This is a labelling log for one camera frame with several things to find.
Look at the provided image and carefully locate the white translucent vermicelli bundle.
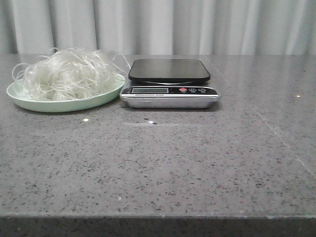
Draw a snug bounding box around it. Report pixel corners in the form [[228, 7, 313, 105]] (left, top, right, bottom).
[[11, 48, 126, 102]]

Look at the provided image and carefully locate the black silver kitchen scale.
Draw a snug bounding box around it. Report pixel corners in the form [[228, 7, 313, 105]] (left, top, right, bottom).
[[119, 59, 220, 109]]

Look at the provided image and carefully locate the white pleated curtain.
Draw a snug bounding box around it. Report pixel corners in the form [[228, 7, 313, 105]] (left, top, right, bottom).
[[0, 0, 316, 55]]

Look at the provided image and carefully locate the light green round plate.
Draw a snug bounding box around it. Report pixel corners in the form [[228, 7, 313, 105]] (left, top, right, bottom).
[[6, 74, 125, 113]]

